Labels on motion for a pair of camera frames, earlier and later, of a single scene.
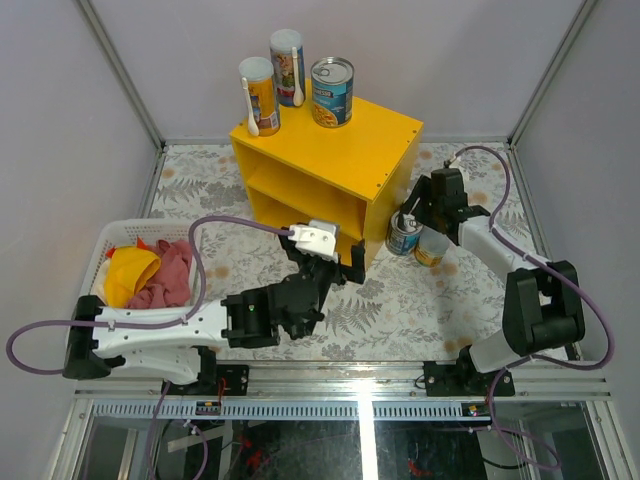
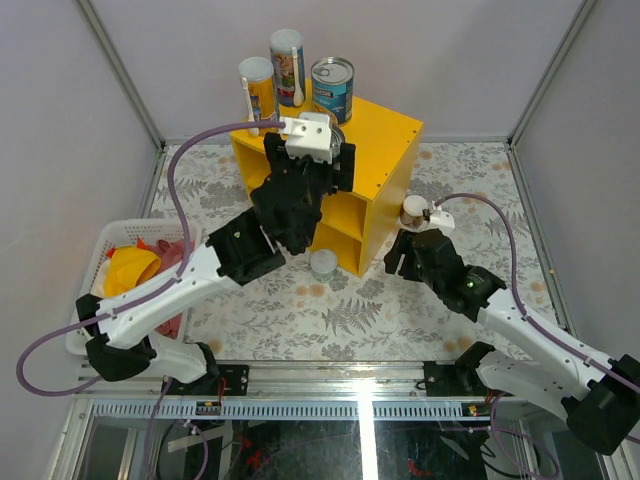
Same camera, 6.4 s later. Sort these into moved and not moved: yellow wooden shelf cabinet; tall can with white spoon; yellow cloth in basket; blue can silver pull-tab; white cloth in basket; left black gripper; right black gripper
Moved: right black gripper; left black gripper
Not moved: blue can silver pull-tab; white cloth in basket; yellow cloth in basket; tall can with white spoon; yellow wooden shelf cabinet
